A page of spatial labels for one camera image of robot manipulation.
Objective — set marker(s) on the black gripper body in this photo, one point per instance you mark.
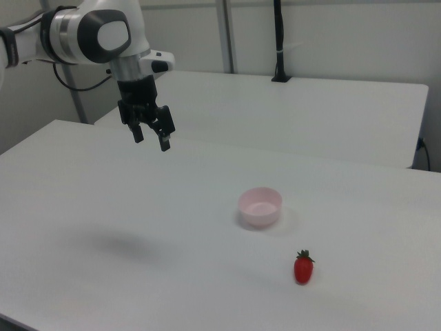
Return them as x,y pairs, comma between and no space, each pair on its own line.
138,94

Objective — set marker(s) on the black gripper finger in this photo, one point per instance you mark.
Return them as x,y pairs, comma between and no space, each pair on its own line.
165,127
138,132

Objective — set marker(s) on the red toy strawberry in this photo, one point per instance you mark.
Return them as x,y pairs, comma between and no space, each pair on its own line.
303,270

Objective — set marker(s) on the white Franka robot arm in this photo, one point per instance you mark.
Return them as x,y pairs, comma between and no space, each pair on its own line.
86,34

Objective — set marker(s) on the pink plastic bowl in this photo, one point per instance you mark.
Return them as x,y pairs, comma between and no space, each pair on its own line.
260,207

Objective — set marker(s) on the white back table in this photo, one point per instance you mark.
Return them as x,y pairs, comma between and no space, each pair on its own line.
293,113

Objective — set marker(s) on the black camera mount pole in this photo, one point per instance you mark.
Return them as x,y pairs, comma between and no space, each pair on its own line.
280,41

